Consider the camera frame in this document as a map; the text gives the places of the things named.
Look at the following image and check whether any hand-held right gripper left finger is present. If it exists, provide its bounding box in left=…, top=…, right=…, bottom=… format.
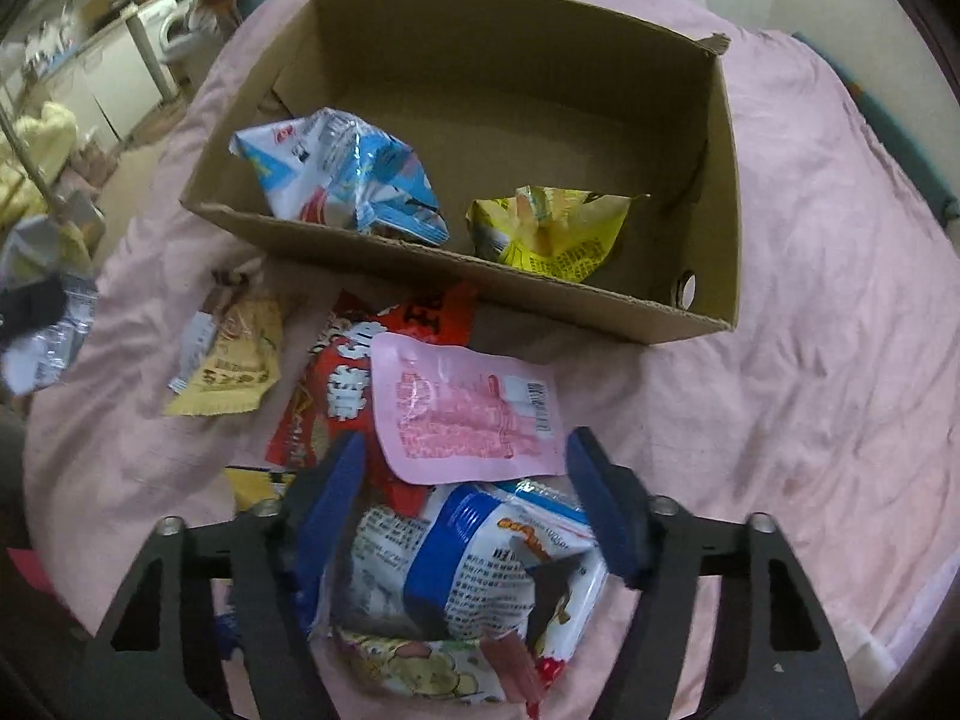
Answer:
left=71, top=431, right=368, bottom=720

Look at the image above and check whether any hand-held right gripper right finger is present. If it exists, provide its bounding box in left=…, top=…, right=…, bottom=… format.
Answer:
left=564, top=426, right=860, bottom=720

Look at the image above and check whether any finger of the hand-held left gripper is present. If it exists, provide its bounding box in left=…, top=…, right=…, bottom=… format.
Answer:
left=0, top=277, right=67, bottom=342

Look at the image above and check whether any silver snack packet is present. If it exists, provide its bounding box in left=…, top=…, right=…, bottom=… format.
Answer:
left=0, top=221, right=102, bottom=395

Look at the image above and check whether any white snack packet blue band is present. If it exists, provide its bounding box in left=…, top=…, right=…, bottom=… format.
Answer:
left=315, top=478, right=610, bottom=646

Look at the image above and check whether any pink snack packet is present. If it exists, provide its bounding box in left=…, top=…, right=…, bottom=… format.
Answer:
left=370, top=331, right=568, bottom=485

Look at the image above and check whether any brown cardboard box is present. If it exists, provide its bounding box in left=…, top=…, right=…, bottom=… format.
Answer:
left=180, top=0, right=743, bottom=346

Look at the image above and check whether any red snack packet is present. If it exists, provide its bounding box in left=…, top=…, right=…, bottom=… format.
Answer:
left=266, top=283, right=479, bottom=518

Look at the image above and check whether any yellow plush toy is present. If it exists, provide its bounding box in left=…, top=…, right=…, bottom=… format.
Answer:
left=0, top=101, right=82, bottom=230

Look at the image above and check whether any small maroon snack stick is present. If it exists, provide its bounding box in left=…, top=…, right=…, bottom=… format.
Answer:
left=480, top=631, right=545, bottom=706

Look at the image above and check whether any yellow brown snack packet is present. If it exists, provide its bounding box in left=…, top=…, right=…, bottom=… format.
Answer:
left=163, top=292, right=284, bottom=418

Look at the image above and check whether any pale green cartoon snack packet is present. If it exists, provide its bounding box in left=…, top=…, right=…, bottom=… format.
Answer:
left=330, top=626, right=571, bottom=707

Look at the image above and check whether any white cabinet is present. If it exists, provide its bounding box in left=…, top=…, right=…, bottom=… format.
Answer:
left=30, top=15, right=175, bottom=145

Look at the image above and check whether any pink blanket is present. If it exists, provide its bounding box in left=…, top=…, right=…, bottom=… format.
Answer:
left=22, top=0, right=960, bottom=720

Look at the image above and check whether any white washing machine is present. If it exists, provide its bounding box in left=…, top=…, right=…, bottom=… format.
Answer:
left=146, top=0, right=202, bottom=67

